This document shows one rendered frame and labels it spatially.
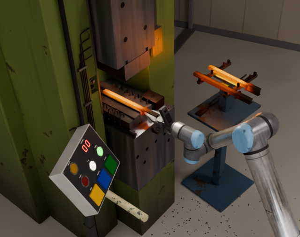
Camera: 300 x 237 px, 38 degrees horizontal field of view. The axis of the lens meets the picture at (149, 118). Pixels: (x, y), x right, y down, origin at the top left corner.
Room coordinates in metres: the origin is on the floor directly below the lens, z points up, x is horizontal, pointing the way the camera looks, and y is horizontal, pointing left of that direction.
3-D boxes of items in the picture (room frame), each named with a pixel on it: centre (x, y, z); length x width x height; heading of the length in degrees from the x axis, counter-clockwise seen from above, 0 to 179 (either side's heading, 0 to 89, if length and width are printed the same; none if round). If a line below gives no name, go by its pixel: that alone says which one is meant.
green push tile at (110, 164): (1.51, 0.21, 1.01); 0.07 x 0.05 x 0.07; 164
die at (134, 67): (2.07, 0.21, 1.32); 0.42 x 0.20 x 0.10; 49
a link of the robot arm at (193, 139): (1.72, -0.22, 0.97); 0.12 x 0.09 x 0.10; 49
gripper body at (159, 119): (1.83, -0.09, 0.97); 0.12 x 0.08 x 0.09; 49
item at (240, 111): (2.24, -0.50, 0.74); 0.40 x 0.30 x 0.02; 132
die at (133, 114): (2.07, 0.21, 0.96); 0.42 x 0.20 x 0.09; 49
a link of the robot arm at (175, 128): (1.78, -0.16, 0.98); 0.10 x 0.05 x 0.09; 139
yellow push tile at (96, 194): (1.32, 0.26, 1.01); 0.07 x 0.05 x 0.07; 164
